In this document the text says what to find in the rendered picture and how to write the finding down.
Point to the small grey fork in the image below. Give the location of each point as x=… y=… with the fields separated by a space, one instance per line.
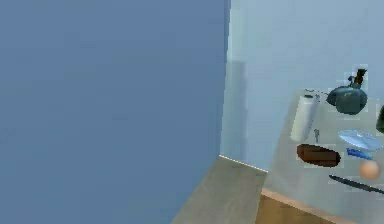
x=316 y=134

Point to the tan egg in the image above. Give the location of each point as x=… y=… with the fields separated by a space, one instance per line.
x=369 y=169

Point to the pale blue plate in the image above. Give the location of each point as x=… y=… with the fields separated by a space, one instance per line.
x=360 y=140

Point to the dark green round object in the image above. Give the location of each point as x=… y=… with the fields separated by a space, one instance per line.
x=380 y=121

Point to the dark grey kettle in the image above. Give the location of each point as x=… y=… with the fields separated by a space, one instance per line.
x=348 y=98

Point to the black knife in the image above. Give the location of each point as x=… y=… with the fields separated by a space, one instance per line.
x=356 y=185

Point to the white paper towel roll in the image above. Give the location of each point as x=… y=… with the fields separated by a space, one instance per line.
x=304 y=117

